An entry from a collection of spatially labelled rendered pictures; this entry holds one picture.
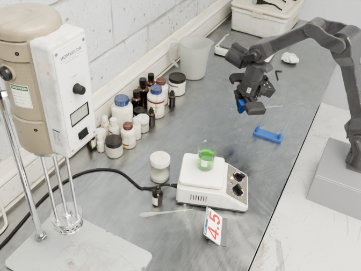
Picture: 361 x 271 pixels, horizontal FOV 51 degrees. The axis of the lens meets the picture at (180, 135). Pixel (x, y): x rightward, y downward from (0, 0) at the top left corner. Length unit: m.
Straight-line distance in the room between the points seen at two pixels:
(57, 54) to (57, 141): 0.15
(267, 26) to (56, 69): 1.57
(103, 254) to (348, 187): 0.67
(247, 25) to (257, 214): 1.19
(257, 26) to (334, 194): 1.12
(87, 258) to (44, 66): 0.56
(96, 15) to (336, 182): 0.85
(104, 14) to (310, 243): 0.90
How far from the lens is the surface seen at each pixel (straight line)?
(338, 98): 2.53
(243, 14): 2.04
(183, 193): 1.06
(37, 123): 0.64
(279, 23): 2.00
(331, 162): 1.17
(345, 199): 1.16
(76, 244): 1.02
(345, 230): 1.16
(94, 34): 1.25
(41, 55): 0.55
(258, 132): 1.36
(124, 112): 1.26
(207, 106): 1.47
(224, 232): 1.05
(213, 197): 1.05
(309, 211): 1.16
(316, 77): 1.79
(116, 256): 0.99
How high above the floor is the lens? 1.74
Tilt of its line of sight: 40 degrees down
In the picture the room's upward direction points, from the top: 4 degrees clockwise
